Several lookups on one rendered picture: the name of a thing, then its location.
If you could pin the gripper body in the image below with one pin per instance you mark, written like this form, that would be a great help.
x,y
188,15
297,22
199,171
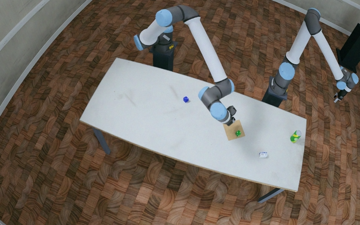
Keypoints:
x,y
232,121
342,95

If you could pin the green die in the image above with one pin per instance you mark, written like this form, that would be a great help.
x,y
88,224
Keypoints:
x,y
238,133

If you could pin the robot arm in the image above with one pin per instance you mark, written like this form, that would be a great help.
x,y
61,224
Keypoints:
x,y
206,50
298,42

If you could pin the tan square mat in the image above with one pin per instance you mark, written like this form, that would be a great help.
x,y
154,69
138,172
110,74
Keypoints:
x,y
230,134

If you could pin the blue die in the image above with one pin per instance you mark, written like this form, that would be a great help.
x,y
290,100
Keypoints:
x,y
186,99

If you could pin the small white box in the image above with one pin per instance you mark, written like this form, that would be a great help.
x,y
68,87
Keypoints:
x,y
263,154

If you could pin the black cabinet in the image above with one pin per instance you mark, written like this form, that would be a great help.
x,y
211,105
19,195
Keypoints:
x,y
351,47

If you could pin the green and yellow can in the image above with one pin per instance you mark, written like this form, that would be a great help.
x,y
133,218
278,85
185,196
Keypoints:
x,y
295,137

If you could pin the white table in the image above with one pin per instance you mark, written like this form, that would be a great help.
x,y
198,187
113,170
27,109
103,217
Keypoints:
x,y
154,112

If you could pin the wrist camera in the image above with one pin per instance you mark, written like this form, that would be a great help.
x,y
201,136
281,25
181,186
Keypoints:
x,y
232,110

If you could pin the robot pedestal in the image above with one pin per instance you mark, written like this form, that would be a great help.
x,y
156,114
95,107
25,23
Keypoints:
x,y
270,99
163,60

